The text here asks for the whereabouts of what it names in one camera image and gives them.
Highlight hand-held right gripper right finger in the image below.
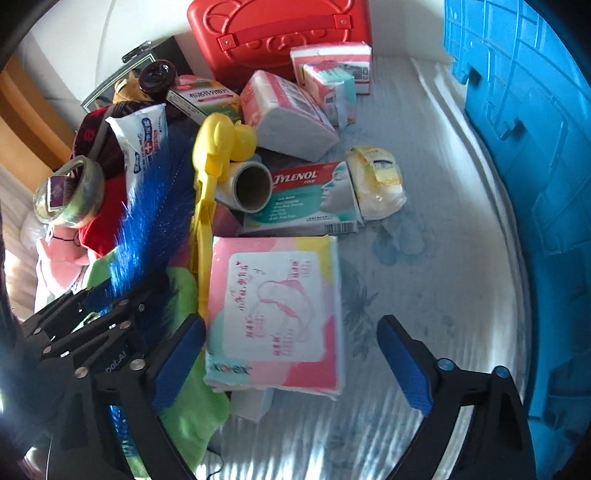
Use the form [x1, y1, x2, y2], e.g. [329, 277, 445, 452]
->
[377, 315, 539, 480]

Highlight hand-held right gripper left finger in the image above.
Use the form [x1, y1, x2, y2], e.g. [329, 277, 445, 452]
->
[76, 314, 207, 480]

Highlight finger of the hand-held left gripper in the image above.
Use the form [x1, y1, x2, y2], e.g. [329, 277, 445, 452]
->
[41, 295, 154, 363]
[21, 285, 101, 343]

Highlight pastel tissue pack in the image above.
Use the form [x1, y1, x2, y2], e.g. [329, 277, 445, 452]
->
[204, 235, 348, 400]

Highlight blue feather duster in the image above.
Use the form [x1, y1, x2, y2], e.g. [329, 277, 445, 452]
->
[107, 134, 198, 462]

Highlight pig plush with glasses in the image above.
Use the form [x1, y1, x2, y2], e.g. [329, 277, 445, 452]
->
[36, 230, 95, 298]

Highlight green plush cushion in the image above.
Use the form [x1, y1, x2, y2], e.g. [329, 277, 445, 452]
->
[85, 265, 230, 468]

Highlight small white cardboard box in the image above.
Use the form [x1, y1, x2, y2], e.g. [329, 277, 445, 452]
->
[230, 387, 276, 424]

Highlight pig plush red dress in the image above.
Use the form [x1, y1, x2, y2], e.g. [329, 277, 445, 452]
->
[76, 175, 136, 257]

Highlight clear tape roll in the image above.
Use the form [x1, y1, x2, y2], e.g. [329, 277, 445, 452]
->
[32, 155, 106, 228]

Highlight dark maroon cloth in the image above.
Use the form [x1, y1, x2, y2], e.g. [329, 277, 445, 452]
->
[69, 104, 137, 186]

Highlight yellow wet wipe pack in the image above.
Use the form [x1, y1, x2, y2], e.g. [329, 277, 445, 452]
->
[346, 147, 408, 221]

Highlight white teal medicine box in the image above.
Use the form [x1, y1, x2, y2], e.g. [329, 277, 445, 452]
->
[242, 161, 365, 236]

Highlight lint roller roll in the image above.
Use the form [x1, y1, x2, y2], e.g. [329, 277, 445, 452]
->
[216, 161, 273, 214]

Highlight white blue tissue packet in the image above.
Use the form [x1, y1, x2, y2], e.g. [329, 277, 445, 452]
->
[105, 104, 168, 188]

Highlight yellow duck-shaped tongs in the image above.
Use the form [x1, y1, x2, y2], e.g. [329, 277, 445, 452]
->
[190, 114, 257, 325]

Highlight brown bear plush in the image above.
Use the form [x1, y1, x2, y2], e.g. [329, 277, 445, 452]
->
[113, 69, 149, 105]

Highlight green white medicine box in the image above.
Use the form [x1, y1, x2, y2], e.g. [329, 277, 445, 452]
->
[166, 75, 242, 126]

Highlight dark glass bottle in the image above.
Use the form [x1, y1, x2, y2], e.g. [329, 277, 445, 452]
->
[139, 61, 179, 100]

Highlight blue plastic crate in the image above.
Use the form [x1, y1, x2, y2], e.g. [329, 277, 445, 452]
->
[443, 0, 591, 429]

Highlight pink floral tissue pack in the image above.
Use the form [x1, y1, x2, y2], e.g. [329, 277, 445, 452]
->
[240, 70, 341, 157]

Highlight small teal pink tissue pack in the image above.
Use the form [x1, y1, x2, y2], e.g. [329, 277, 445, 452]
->
[302, 62, 358, 128]

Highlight black gift box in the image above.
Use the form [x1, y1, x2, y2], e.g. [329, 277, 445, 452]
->
[82, 36, 188, 114]

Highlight red hard carry case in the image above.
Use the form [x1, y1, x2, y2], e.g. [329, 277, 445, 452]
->
[187, 0, 373, 92]

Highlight curved wooden frame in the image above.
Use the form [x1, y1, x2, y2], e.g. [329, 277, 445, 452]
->
[0, 60, 82, 169]

